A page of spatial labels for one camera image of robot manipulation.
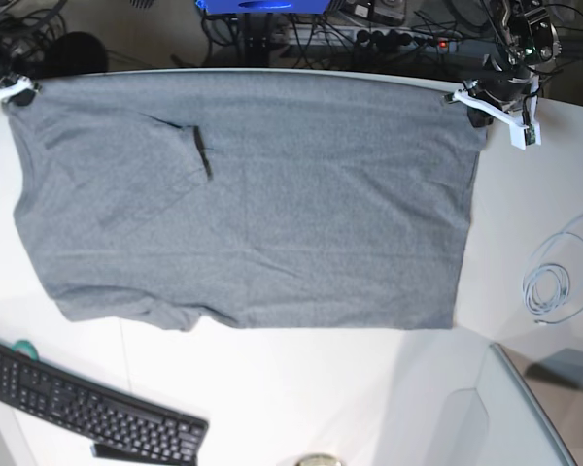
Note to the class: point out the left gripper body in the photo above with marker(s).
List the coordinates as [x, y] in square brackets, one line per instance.
[501, 83]

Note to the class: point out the grey t-shirt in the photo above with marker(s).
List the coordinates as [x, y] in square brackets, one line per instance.
[258, 200]

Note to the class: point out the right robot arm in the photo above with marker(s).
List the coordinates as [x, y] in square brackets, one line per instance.
[25, 41]

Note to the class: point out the green tape roll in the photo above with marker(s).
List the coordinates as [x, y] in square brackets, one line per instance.
[25, 348]

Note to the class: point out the black computer keyboard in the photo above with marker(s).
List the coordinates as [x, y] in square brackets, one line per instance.
[127, 427]

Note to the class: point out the round brass object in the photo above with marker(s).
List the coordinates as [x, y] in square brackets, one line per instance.
[318, 459]

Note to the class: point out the blue base plate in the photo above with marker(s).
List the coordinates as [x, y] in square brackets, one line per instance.
[219, 7]

